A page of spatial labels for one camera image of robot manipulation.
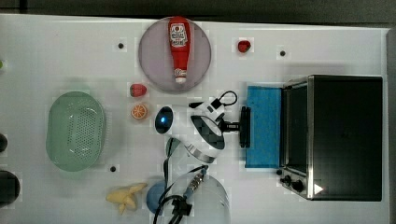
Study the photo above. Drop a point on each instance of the red ketchup bottle toy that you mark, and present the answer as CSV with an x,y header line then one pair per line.
x,y
179,35

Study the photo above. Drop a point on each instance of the black cylinder lower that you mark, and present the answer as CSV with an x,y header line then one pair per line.
x,y
10,188

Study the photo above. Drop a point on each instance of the blue plastic bowl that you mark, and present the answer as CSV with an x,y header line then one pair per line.
x,y
153,196

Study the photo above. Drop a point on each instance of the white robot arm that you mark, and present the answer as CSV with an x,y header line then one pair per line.
x,y
189,194

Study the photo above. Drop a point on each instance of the grey round plate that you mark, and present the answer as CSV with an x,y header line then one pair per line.
x,y
156,61

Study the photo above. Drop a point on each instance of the black cylinder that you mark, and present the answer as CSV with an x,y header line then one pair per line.
x,y
10,188
3,143

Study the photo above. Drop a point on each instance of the black toaster oven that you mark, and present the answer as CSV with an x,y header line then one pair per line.
x,y
322,134

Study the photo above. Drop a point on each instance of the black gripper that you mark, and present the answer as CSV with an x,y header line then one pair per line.
x,y
228,127

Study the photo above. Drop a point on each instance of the yellow toy banana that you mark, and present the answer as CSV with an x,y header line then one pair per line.
x,y
124,198

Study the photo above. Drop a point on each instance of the green plastic colander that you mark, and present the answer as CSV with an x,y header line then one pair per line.
x,y
76,131

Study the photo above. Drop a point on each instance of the black cylinder upper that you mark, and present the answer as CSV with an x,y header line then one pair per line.
x,y
3,143

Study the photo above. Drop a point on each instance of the toy strawberry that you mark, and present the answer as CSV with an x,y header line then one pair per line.
x,y
138,90

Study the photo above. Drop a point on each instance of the small red toy fruit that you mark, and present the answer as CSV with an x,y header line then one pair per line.
x,y
243,46

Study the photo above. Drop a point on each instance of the orange slice toy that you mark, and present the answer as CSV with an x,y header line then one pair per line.
x,y
139,111

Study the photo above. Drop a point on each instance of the green metal cup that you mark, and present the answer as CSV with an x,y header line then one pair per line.
x,y
171,146

